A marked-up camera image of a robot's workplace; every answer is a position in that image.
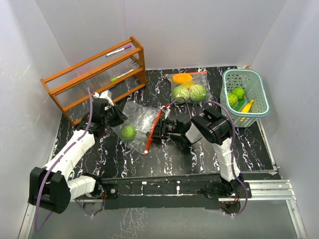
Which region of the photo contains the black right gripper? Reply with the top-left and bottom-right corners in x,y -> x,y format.
146,117 -> 183,138

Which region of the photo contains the clear zip bag red seal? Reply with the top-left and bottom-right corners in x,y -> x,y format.
112,101 -> 160,154

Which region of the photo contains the bumpy green fake fruit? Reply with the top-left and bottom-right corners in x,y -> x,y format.
228,94 -> 238,107

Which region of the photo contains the dark green fake cucumber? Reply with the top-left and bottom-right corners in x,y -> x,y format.
234,99 -> 246,111

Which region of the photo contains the yellow fake banana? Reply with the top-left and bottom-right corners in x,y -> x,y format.
241,100 -> 254,113

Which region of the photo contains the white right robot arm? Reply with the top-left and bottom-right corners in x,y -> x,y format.
153,101 -> 249,202

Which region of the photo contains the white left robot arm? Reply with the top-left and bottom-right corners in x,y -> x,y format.
28,96 -> 127,214

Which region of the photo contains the green fake cabbage left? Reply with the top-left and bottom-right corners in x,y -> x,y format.
172,86 -> 189,103

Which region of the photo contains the green fake cabbage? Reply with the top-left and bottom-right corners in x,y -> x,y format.
189,84 -> 206,102
172,86 -> 189,103

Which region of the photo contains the green fake cabbage right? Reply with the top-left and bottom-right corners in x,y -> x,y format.
189,84 -> 206,102

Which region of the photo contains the orange fake fruit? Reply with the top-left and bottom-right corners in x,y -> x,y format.
172,73 -> 192,85

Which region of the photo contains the green capped white marker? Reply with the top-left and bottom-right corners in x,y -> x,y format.
111,69 -> 134,82

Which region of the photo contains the orange wooden shelf rack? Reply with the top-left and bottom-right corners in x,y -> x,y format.
40,36 -> 148,125

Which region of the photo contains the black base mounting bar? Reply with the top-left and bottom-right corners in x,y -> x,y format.
74,170 -> 265,210

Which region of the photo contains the pink capped white marker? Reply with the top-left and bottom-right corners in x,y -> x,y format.
105,45 -> 132,57

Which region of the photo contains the teal plastic basket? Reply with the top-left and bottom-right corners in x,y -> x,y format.
220,69 -> 270,127

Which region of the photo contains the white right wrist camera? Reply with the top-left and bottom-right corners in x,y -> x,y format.
160,104 -> 170,119

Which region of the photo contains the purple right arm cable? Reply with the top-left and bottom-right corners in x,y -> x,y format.
166,97 -> 249,216

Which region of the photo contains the aluminium frame rail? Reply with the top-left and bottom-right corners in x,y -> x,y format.
19,180 -> 308,239

